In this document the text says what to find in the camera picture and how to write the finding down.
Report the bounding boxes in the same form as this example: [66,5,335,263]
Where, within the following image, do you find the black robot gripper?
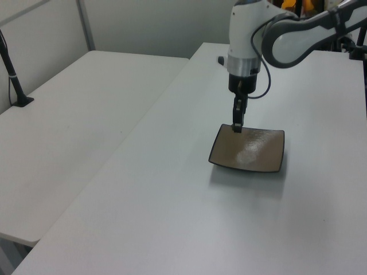
[228,72,258,134]

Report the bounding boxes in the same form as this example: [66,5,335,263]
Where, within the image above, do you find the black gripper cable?
[248,13,272,100]

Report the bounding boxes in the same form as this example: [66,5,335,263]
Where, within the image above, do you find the black camera stand with cable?
[0,27,35,108]

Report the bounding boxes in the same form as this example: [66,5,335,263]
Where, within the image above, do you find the grey metal partition post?
[75,0,96,53]

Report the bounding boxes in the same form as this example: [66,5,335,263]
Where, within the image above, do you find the square brown ceramic plate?
[208,123,286,174]

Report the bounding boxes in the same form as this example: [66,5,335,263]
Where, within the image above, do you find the orange yellow object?
[280,0,314,13]

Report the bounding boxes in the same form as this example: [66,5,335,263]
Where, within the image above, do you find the black clamp camera stand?
[348,25,367,61]

